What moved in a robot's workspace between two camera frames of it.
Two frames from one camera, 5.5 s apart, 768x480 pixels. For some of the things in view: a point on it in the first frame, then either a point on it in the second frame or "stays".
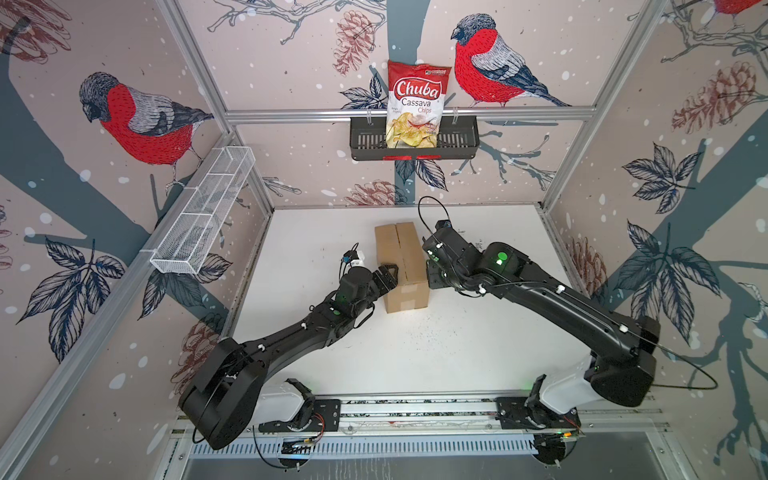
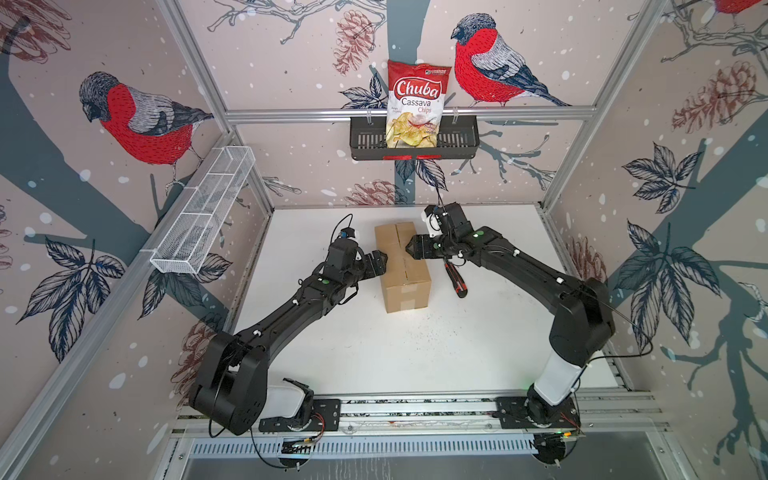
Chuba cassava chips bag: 414,104 stays
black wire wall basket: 459,139 stays
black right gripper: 430,277 to 419,247
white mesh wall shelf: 182,249 stays
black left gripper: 391,281 to 380,266
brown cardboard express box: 398,244 stays
